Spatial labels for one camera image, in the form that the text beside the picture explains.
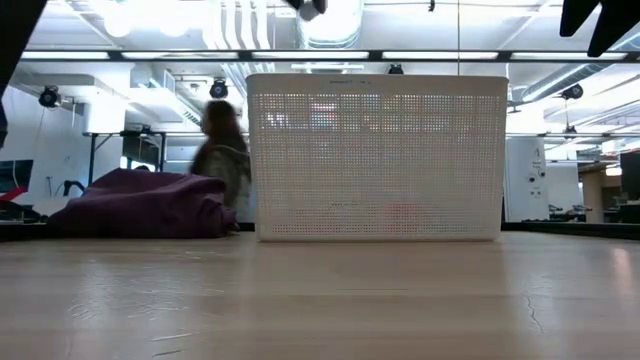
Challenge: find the white cabinet with sockets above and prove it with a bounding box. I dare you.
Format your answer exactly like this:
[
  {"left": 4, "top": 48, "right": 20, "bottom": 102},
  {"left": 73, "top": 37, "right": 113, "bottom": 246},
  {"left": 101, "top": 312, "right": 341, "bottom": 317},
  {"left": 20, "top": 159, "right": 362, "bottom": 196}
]
[{"left": 504, "top": 136, "right": 549, "bottom": 222}]

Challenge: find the black-legged background table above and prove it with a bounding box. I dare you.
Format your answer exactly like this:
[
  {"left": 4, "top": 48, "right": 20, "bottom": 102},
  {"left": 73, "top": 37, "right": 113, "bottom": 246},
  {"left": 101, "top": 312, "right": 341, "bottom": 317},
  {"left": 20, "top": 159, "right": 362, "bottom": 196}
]
[{"left": 82, "top": 129, "right": 169, "bottom": 187}]

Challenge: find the purple folded cloth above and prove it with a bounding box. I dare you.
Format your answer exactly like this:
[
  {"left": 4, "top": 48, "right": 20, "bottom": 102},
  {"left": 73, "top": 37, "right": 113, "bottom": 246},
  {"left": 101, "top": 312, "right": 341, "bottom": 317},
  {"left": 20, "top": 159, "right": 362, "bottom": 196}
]
[{"left": 47, "top": 167, "right": 240, "bottom": 239}]

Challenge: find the white perforated plastic basket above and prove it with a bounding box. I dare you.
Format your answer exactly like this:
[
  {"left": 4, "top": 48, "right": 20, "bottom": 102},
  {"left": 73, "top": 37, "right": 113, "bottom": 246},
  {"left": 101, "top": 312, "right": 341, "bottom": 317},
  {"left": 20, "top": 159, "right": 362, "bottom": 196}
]
[{"left": 245, "top": 73, "right": 510, "bottom": 243}]

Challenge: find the person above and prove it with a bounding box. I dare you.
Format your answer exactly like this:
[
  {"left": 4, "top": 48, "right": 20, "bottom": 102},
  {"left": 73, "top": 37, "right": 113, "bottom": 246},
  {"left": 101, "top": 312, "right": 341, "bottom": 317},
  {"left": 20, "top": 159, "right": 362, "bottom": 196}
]
[{"left": 189, "top": 99, "right": 253, "bottom": 209}]

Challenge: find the black computer monitor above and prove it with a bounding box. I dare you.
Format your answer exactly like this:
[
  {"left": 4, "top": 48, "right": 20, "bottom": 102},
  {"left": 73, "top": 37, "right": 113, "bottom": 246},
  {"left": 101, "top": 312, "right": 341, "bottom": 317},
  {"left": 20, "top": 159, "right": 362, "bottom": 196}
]
[
  {"left": 619, "top": 149, "right": 640, "bottom": 202},
  {"left": 0, "top": 159, "right": 35, "bottom": 195}
]

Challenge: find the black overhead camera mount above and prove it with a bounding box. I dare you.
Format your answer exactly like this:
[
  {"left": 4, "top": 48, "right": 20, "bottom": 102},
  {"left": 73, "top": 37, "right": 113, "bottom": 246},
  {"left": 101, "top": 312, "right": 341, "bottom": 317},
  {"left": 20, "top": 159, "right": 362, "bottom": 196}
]
[{"left": 284, "top": 0, "right": 329, "bottom": 15}]

